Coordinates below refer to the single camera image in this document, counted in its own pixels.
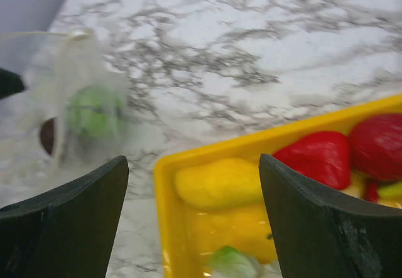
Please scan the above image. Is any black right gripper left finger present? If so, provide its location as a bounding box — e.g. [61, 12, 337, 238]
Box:
[1, 156, 129, 278]

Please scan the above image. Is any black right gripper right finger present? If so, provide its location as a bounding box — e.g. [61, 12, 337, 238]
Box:
[259, 154, 401, 278]

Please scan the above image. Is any red toy apple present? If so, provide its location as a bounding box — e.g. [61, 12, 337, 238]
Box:
[348, 113, 401, 181]

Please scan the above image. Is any clear dotted zip top bag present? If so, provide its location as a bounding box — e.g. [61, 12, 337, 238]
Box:
[1, 28, 128, 179]

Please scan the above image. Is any dark purple toy plum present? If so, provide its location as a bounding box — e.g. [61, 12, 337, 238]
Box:
[39, 117, 57, 156]

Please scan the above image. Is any green toy watermelon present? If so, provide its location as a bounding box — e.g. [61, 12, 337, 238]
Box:
[67, 85, 126, 139]

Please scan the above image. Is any yellow plastic tray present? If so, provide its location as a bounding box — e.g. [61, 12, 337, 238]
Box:
[154, 95, 401, 277]

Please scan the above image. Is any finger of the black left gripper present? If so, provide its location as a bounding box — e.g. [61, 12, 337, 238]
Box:
[0, 68, 25, 100]

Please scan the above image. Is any red toy chili pepper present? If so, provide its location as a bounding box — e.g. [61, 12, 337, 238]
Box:
[364, 181, 379, 203]

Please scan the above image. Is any red toy bell pepper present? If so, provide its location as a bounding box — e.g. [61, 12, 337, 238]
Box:
[273, 131, 351, 190]

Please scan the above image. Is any yellow toy mango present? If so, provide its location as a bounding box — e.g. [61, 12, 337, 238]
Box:
[175, 158, 263, 211]

